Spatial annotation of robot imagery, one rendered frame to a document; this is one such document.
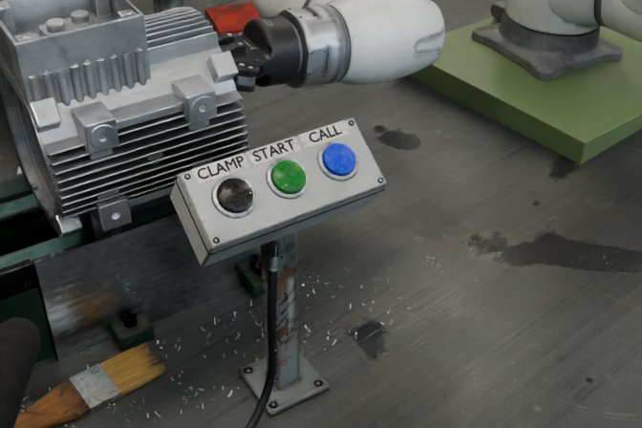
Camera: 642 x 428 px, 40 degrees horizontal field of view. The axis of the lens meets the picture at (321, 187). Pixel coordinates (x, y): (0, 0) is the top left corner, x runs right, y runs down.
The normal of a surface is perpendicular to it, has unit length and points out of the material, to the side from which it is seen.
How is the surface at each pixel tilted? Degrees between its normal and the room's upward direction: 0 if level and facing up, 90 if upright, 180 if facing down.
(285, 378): 90
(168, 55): 88
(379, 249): 0
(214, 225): 35
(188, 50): 88
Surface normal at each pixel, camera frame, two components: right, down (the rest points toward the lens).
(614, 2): -0.77, 0.42
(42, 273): 0.52, 0.49
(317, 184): 0.30, -0.38
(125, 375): -0.02, -0.85
